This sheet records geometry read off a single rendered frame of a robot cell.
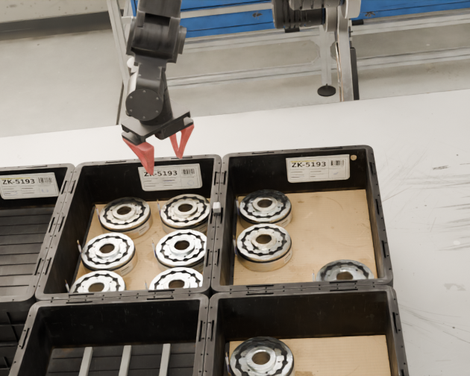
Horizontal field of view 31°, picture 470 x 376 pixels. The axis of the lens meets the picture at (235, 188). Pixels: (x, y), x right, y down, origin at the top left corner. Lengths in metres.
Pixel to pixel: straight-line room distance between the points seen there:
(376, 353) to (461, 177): 0.69
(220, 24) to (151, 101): 2.23
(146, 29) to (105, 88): 2.63
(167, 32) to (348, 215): 0.58
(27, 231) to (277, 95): 2.08
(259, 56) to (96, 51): 0.82
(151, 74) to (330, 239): 0.53
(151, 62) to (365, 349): 0.58
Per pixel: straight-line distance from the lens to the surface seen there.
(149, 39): 1.32
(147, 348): 1.48
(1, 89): 4.13
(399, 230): 1.86
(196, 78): 3.61
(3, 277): 1.70
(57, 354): 1.52
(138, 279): 1.61
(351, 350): 1.44
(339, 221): 1.68
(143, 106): 1.30
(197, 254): 1.59
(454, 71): 3.83
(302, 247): 1.62
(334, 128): 2.18
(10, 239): 1.79
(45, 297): 1.47
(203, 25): 3.51
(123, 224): 1.69
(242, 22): 3.51
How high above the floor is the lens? 1.90
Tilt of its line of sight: 37 degrees down
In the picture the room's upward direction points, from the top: 7 degrees counter-clockwise
